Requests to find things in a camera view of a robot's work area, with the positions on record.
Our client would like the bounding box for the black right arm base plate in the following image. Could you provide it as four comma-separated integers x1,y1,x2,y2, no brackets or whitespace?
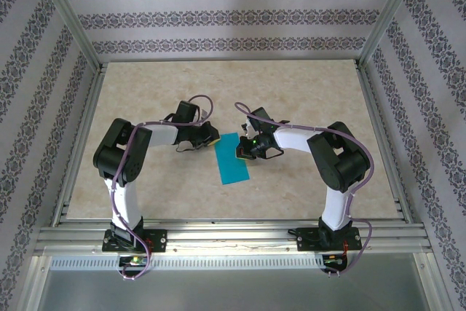
296,226,361,253

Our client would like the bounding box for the grey metal panel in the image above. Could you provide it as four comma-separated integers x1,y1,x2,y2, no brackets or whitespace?
36,269,433,311

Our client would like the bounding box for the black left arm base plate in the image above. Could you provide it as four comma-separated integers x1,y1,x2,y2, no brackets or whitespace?
103,229,168,253

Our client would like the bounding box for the long aluminium mounting rail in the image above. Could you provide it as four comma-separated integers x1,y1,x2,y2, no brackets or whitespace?
36,220,433,256

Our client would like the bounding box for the blue paper sheet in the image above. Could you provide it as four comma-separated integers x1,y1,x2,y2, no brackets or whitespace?
213,132,252,185

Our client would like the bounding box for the aluminium lower frame bar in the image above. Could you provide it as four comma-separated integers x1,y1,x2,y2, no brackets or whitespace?
413,252,447,311
20,255,52,311

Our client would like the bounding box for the aluminium side rail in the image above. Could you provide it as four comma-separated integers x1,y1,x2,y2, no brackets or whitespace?
52,62,109,227
353,59,414,224

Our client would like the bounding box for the aluminium frame post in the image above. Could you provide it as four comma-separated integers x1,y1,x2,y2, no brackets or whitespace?
31,0,103,71
355,0,430,68

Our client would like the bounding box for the slotted grey cable duct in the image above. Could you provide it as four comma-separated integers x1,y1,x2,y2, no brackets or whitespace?
49,254,325,272

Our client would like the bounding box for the small circuit board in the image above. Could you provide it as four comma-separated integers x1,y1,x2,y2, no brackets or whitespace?
323,253,347,267
119,255,151,267

